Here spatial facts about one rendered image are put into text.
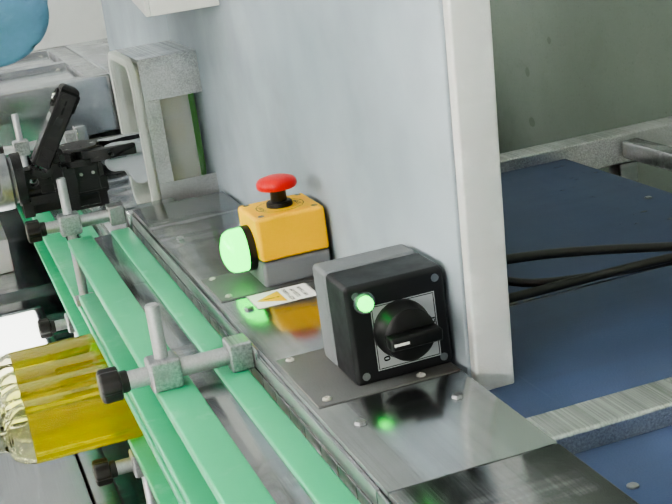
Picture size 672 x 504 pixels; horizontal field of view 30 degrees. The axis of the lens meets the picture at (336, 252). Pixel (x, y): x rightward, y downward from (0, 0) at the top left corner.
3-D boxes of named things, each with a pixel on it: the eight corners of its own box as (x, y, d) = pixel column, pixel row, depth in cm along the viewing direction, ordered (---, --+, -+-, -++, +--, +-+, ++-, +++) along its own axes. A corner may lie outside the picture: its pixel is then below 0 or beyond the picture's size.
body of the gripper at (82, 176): (106, 193, 175) (19, 211, 172) (94, 132, 173) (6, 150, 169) (115, 203, 168) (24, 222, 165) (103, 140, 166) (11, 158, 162)
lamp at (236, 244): (248, 263, 126) (219, 270, 125) (241, 220, 124) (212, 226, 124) (260, 274, 122) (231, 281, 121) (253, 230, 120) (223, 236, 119)
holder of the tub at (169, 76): (200, 224, 187) (149, 235, 184) (168, 40, 179) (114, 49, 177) (229, 250, 171) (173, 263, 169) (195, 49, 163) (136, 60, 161)
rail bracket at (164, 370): (250, 356, 109) (98, 394, 106) (236, 277, 107) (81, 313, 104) (262, 370, 106) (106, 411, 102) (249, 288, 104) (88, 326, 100)
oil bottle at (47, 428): (194, 404, 144) (6, 453, 138) (186, 359, 142) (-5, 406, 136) (205, 421, 139) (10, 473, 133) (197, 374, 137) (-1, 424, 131)
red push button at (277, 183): (255, 209, 124) (250, 176, 123) (293, 201, 126) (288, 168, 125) (266, 217, 121) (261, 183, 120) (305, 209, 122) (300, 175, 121)
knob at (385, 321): (431, 348, 96) (449, 361, 92) (376, 362, 94) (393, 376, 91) (424, 292, 94) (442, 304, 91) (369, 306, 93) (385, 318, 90)
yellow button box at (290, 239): (316, 255, 129) (247, 271, 127) (305, 186, 127) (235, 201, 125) (338, 272, 123) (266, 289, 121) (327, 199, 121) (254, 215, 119)
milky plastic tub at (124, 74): (191, 190, 185) (133, 202, 183) (165, 39, 179) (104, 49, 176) (220, 214, 169) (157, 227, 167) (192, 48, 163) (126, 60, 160)
